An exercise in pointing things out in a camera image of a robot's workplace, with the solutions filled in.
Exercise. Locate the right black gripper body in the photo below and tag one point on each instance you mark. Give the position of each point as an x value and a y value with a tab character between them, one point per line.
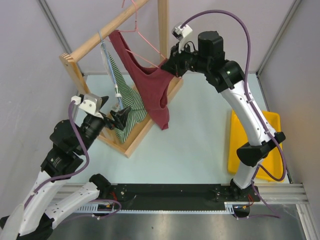
185	61

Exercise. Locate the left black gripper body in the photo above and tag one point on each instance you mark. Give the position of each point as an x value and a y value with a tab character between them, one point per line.
93	127

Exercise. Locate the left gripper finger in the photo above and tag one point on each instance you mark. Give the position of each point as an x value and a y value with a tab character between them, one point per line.
101	102
120	117

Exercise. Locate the red tank top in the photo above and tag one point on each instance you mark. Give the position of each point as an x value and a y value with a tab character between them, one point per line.
152	83

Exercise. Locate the pink wire hanger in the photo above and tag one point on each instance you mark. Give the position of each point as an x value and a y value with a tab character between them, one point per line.
137	31

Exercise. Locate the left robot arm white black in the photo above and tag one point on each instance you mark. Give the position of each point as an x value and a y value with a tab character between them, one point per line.
36	217

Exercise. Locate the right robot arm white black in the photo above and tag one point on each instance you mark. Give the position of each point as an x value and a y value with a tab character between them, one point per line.
229	80

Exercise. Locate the blue hanger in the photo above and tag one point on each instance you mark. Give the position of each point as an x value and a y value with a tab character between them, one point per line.
109	70

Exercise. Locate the green striped garment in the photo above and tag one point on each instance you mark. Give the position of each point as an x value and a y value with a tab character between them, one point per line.
130	98

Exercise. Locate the yellow plastic tray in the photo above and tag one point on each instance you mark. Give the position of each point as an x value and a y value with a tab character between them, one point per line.
273	162

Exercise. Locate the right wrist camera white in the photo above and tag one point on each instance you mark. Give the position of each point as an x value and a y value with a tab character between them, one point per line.
183	34

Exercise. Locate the white cable duct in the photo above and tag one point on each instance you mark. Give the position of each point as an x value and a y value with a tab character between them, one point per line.
104	209

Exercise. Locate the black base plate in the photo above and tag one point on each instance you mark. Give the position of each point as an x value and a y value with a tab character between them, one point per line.
188	198

